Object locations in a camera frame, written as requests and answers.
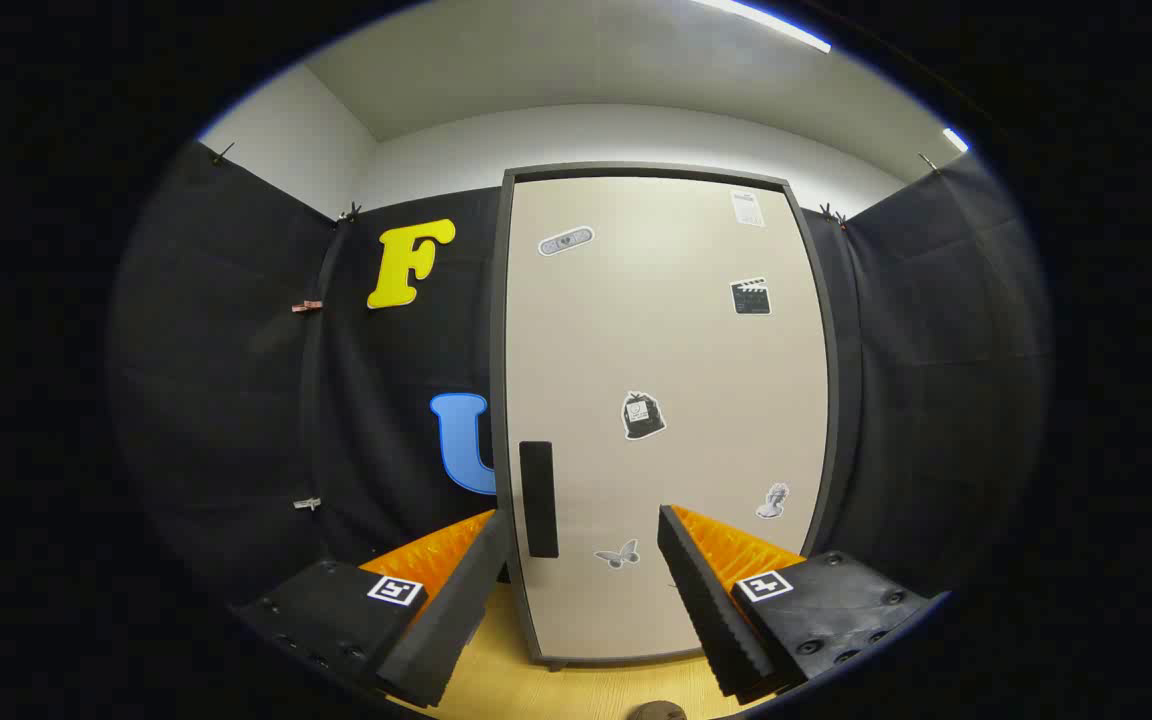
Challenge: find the black door handle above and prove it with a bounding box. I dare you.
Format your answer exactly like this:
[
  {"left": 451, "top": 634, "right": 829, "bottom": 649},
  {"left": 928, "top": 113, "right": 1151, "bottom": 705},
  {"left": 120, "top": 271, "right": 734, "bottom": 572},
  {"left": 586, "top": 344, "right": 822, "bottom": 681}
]
[{"left": 519, "top": 441, "right": 560, "bottom": 559}]

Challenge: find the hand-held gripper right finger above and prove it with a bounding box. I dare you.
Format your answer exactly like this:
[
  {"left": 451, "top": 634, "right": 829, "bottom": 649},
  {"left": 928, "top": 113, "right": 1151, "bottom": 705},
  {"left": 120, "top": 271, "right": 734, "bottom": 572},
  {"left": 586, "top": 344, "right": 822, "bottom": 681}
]
[{"left": 656, "top": 503, "right": 951, "bottom": 701}]

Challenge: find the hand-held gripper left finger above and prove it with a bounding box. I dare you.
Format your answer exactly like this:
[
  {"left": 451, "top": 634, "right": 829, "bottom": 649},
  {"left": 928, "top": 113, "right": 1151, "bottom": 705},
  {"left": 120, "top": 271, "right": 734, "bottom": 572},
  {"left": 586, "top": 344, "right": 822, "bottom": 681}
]
[{"left": 233, "top": 508, "right": 514, "bottom": 710}]

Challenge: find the long ceiling light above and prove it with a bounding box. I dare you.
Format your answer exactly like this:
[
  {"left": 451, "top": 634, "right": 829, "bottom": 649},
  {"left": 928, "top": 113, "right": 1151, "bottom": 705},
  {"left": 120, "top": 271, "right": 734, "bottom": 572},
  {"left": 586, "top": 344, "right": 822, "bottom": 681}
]
[{"left": 691, "top": 0, "right": 833, "bottom": 54}]

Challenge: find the beige shoe cabinet door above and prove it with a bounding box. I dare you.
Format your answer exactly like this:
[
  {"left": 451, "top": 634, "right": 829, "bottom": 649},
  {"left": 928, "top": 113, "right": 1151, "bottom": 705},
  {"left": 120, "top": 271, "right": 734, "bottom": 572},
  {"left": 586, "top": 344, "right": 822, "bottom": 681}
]
[{"left": 504, "top": 176, "right": 830, "bottom": 661}]

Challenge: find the grey shoe cabinet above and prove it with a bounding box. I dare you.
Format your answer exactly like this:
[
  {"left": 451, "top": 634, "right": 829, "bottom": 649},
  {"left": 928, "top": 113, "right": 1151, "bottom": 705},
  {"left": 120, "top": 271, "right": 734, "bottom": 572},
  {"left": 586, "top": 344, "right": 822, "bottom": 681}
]
[{"left": 489, "top": 163, "right": 842, "bottom": 671}]

